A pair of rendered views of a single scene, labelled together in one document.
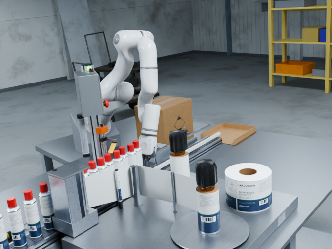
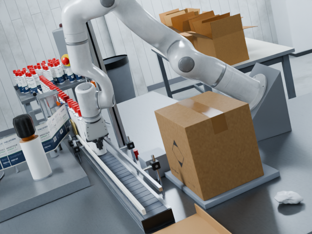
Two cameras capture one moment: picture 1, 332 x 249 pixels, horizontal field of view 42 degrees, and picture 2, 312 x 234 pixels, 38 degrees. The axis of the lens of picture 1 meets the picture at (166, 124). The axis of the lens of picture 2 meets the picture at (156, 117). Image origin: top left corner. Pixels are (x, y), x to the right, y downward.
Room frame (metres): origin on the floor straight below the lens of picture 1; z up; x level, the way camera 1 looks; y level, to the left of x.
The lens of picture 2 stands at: (3.45, -1.37, 1.59)
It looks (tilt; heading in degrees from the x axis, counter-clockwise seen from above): 17 degrees down; 123
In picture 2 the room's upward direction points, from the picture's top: 16 degrees counter-clockwise
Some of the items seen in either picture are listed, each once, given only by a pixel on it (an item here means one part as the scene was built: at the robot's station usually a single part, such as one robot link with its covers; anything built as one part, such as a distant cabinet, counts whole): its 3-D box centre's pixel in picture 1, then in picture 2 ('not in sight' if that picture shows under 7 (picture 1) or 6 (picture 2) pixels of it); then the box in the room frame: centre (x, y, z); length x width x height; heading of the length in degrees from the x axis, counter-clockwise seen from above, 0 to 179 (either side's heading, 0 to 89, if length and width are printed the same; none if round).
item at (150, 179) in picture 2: (157, 151); (114, 147); (2.26, 0.06, 0.95); 1.07 x 0.01 x 0.01; 140
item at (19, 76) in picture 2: not in sight; (44, 73); (0.18, 1.88, 0.98); 0.57 x 0.46 x 0.21; 50
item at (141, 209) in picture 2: (168, 161); (102, 164); (2.22, 0.00, 0.90); 1.07 x 0.01 x 0.02; 140
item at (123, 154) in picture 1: (124, 166); not in sight; (2.01, 0.23, 0.98); 0.05 x 0.05 x 0.20
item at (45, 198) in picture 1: (47, 205); (71, 112); (1.64, 0.53, 0.98); 0.05 x 0.05 x 0.20
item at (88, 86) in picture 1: (88, 92); (76, 44); (1.99, 0.35, 1.38); 0.17 x 0.10 x 0.19; 15
